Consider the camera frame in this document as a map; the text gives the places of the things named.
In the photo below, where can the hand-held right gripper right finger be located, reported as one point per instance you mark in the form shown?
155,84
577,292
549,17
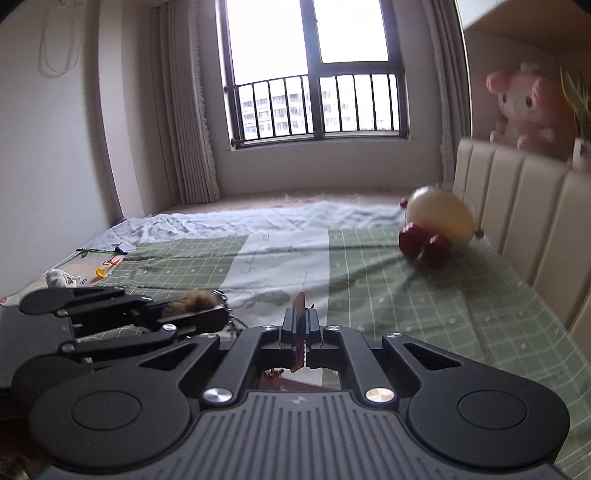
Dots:
314,339

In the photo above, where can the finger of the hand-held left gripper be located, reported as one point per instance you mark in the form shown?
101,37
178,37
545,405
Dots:
115,307
120,344

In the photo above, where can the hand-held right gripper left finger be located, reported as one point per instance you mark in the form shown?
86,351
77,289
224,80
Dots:
288,339

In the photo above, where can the dark red piece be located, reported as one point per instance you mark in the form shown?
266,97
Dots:
300,332

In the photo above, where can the small orange toy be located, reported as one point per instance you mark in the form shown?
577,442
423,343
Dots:
105,270

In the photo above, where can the small white plush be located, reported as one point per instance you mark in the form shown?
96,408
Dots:
60,278

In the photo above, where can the green checked bedsheet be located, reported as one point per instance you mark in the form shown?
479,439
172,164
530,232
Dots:
369,295

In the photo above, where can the dark red pompom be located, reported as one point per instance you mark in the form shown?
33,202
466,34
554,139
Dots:
438,251
412,241

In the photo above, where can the cream oval toy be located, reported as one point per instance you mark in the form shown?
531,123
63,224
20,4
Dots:
441,212

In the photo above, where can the beige curtain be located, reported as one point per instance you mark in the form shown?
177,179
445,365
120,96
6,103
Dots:
189,115
443,92

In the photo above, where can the black window railing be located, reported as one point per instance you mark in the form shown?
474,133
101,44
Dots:
318,108

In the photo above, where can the beige padded headboard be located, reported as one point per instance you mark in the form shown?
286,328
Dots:
531,217

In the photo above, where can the black framed window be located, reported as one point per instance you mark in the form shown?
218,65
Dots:
314,69

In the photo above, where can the pink plush toy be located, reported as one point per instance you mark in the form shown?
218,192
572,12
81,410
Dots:
526,108

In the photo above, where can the green potted plant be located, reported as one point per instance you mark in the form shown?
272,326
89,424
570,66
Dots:
579,110

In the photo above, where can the beige wall cabinet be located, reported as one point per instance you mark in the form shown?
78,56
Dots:
531,23

